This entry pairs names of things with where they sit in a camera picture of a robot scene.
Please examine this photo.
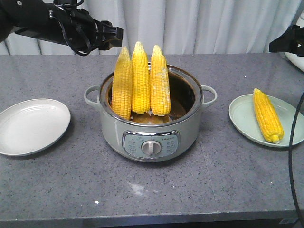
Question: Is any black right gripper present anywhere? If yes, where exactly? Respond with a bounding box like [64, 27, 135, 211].
[269, 25, 304, 57]

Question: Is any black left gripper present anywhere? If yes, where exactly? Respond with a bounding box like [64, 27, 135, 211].
[69, 8, 124, 53]

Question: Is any yellow corn cob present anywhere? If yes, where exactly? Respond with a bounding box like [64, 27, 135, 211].
[132, 41, 151, 114]
[111, 47, 132, 120]
[253, 88, 285, 144]
[150, 45, 171, 116]

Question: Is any light green plate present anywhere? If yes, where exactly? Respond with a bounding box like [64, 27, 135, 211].
[228, 94, 296, 148]

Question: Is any white plate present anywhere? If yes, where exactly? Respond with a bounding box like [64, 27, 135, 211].
[0, 98, 71, 157]

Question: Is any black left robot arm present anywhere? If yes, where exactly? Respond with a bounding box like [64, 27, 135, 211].
[0, 0, 123, 56]

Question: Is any grey curtain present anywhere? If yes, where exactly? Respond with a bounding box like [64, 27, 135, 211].
[0, 0, 304, 56]

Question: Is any green electric cooking pot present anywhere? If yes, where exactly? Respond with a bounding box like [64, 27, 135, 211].
[84, 65, 218, 162]

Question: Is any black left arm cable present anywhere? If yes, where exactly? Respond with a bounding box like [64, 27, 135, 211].
[47, 0, 95, 57]

